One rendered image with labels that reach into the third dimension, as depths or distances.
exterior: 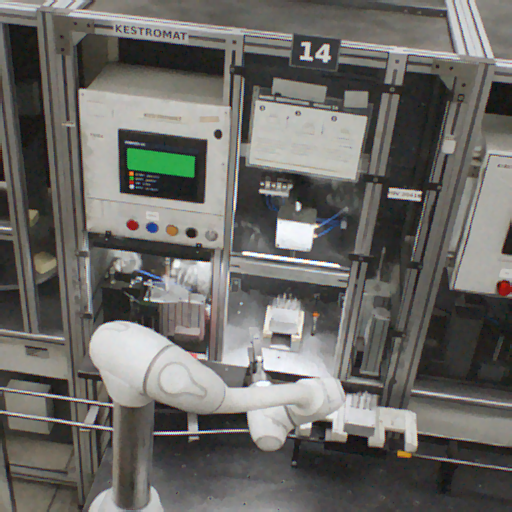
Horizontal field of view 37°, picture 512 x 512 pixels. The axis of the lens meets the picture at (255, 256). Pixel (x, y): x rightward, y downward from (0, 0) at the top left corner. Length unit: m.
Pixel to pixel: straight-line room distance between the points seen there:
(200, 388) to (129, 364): 0.17
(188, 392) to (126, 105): 0.86
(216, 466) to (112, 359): 0.92
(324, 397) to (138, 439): 0.54
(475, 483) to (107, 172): 1.55
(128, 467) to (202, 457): 0.65
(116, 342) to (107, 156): 0.66
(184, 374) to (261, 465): 1.01
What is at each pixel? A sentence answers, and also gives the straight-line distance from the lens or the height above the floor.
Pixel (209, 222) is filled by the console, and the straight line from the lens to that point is 2.28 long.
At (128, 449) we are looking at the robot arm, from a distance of 1.97.
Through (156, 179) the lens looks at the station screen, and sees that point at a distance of 2.22.
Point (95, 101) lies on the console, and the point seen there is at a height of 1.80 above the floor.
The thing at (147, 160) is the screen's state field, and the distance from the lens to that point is 2.20.
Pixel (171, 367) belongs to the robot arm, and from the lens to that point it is 1.68.
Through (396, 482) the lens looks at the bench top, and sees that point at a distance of 2.67.
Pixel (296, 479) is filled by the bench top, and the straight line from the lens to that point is 2.61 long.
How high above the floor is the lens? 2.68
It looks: 35 degrees down
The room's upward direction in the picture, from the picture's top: 5 degrees clockwise
